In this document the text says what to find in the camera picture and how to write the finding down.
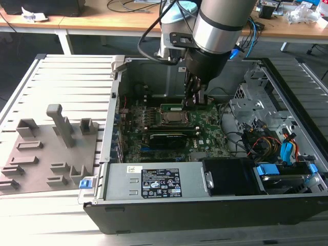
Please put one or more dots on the blue case latch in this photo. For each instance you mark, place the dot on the blue case latch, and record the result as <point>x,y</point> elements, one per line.
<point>85,183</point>

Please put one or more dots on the black CPU socket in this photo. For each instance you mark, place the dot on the black CPU socket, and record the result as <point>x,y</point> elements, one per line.
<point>159,118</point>

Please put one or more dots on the crumpled white paper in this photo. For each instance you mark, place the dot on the crumpled white paper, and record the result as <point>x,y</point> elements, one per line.
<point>34,15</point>

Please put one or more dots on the black device case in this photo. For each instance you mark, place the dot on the black device case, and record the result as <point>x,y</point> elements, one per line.
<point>51,7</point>

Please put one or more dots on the green RAM stick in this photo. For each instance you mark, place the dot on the green RAM stick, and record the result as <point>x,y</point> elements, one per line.
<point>171,107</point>

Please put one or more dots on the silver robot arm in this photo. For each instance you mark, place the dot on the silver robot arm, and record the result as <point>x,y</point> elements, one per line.
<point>217,30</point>

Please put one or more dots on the grey power supply box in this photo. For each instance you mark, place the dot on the grey power supply box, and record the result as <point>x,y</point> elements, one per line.
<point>123,184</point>

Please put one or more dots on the metal drive cage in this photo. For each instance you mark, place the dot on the metal drive cage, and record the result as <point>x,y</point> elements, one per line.
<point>246,105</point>

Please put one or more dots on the clear plastic bag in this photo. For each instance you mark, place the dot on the clear plastic bag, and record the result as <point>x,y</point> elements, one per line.
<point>302,12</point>

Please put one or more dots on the silver hard disk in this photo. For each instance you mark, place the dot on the silver hard disk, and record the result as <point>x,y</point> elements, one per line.
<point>282,183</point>

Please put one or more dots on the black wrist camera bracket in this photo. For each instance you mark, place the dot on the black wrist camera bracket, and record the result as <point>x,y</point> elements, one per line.
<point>176,38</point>

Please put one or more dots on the black graphics card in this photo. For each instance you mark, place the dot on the black graphics card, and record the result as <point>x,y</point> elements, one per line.
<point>166,141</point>

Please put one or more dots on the black and grey PC case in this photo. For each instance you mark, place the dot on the black and grey PC case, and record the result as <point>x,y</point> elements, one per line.
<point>179,217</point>

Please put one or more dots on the blue disk carrier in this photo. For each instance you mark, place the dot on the blue disk carrier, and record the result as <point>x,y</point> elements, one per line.
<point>266,169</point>

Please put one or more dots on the silver CPU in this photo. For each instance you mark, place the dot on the silver CPU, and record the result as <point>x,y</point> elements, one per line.
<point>173,117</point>

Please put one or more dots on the black office chair base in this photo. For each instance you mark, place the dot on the black office chair base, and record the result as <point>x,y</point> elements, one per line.
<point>310,50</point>

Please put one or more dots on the black RAM slot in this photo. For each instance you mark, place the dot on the black RAM slot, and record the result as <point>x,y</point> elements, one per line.
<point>196,133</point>
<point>171,130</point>
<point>171,127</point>

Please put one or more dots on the wooden desk white frame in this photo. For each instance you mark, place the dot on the wooden desk white frame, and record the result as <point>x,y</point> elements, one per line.
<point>102,20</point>
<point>25,24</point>

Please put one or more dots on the green motherboard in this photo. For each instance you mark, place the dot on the green motherboard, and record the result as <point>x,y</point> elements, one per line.
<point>210,123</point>

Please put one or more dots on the grey parts rack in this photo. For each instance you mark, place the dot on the grey parts rack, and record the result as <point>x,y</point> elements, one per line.
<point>46,153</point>

